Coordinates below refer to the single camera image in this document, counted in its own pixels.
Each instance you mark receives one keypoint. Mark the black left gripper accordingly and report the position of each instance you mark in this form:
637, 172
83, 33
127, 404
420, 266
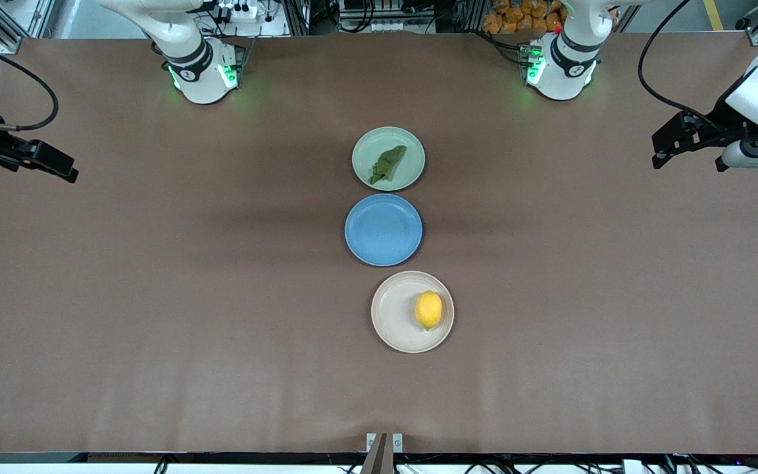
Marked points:
719, 123

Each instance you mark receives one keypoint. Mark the green lettuce leaf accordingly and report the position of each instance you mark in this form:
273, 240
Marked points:
387, 163

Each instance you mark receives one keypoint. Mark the yellow lemon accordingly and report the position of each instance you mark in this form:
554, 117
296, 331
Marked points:
429, 309

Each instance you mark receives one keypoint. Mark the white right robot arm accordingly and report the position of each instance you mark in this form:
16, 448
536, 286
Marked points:
188, 39

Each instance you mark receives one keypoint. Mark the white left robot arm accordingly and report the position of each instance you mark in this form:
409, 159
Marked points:
566, 59

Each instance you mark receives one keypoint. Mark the orange snack bag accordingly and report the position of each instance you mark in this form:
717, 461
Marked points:
517, 16

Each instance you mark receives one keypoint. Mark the white power strip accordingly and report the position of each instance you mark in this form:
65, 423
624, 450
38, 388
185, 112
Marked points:
239, 11

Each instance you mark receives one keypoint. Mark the pale green plate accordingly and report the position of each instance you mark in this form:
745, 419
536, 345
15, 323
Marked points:
405, 168

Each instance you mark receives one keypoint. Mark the blue plate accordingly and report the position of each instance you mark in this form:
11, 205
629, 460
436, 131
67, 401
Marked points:
383, 230

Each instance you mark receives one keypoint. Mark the dark equipment rack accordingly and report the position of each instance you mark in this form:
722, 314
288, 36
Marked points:
379, 13

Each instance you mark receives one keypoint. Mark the beige plate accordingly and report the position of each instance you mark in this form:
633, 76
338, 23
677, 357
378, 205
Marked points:
395, 316

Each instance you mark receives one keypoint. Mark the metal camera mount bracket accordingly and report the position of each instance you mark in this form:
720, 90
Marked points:
384, 454

